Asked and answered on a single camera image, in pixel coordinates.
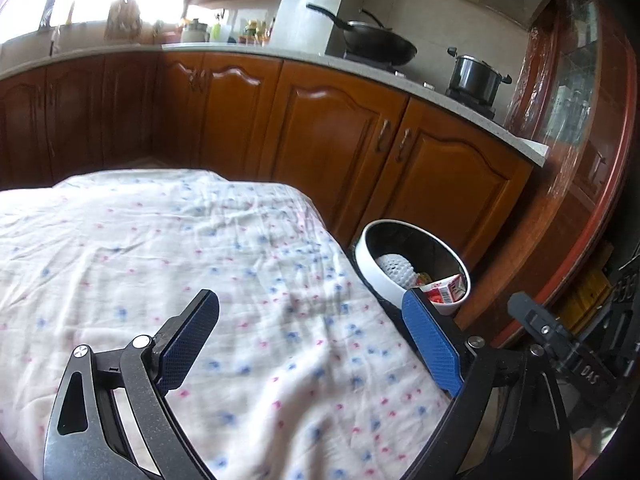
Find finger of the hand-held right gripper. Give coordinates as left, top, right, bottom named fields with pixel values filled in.
left=507, top=291, right=616, bottom=396

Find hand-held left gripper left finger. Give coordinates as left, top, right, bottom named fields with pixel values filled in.
left=44, top=289, right=221, bottom=480

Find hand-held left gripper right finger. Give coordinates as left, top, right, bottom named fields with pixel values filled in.
left=401, top=287, right=573, bottom=480

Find red white packet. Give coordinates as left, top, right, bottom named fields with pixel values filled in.
left=417, top=274, right=467, bottom=306

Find white foam fruit net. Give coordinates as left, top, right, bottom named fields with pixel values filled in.
left=376, top=254, right=416, bottom=288

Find white round trash bin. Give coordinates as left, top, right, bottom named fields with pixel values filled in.
left=354, top=219, right=472, bottom=317

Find yellow box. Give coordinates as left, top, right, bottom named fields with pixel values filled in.
left=560, top=260, right=613, bottom=331

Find white floral tablecloth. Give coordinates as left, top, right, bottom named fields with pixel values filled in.
left=0, top=169, right=451, bottom=480

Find wooden glass-door cabinet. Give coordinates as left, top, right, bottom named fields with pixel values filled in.
left=500, top=0, right=636, bottom=351

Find black gas stove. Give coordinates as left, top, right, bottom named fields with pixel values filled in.
left=342, top=50, right=498, bottom=121

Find wooden kitchen base cabinet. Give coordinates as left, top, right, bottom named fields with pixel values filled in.
left=0, top=50, right=536, bottom=281

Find steel pot with lid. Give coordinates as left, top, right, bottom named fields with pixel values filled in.
left=446, top=47, right=513, bottom=103

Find black wok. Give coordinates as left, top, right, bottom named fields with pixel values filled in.
left=306, top=2, right=418, bottom=67

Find light stone kitchen countertop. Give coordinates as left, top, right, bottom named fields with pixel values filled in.
left=0, top=42, right=550, bottom=167

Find group of small condiment bottles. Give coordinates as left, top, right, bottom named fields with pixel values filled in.
left=237, top=17, right=277, bottom=46

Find brown bag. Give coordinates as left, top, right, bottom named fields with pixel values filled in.
left=104, top=0, right=142, bottom=43

